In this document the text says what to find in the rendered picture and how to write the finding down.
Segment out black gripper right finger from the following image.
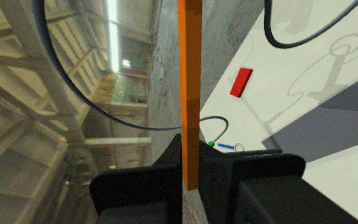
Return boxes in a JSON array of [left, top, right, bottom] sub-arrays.
[[198, 139, 306, 224]]

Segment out red flat bar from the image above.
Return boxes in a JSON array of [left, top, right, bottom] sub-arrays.
[[230, 68, 253, 98]]

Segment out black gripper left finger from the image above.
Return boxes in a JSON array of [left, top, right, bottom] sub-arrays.
[[89, 133, 183, 224]]

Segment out orange handle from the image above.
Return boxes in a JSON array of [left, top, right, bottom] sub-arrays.
[[177, 0, 202, 191]]

